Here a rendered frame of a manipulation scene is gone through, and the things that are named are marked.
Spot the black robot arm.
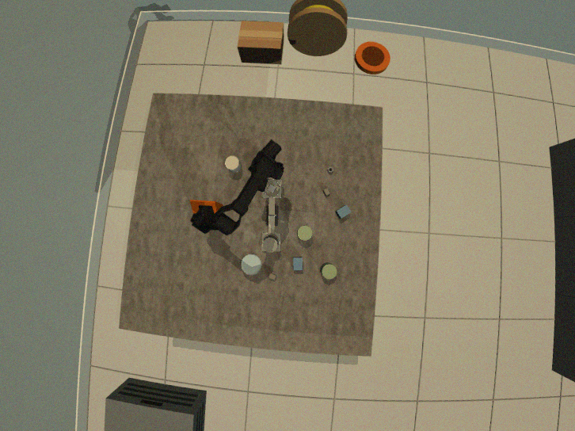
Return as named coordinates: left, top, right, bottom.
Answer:
left=191, top=140, right=284, bottom=236

